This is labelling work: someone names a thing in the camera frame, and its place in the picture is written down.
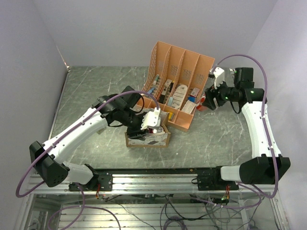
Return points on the white flat box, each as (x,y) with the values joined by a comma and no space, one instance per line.
(188,107)

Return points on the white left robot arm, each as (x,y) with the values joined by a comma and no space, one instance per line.
(50,158)

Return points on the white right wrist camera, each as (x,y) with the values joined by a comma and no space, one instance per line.
(218,74)

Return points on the blue small box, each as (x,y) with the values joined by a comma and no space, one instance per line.
(192,99)

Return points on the aluminium mounting rail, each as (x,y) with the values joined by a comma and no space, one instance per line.
(144,184)

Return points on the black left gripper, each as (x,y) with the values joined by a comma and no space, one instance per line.
(137,133)

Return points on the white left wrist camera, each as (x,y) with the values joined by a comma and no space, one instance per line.
(151,119)

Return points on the black marker pen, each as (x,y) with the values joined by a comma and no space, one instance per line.
(164,91)

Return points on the pink small box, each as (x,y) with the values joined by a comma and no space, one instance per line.
(195,92)

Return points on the red Coca-Cola can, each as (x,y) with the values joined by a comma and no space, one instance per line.
(199,105)
(156,130)

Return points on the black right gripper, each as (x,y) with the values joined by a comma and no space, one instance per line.
(210,93)

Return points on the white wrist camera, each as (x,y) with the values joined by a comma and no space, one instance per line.
(151,119)
(218,74)

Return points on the green capped tube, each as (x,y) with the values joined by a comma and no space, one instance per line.
(156,79)

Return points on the peach plastic desk organizer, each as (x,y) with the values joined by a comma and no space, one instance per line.
(182,67)

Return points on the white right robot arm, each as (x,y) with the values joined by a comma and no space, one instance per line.
(267,163)

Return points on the blue glue bottle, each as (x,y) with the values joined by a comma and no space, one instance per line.
(151,90)

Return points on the yellow sponge block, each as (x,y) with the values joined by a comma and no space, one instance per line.
(170,115)

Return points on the white oval labelled pouch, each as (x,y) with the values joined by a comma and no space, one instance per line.
(178,96)

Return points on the canvas bag with rope handles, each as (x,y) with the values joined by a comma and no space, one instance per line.
(153,140)

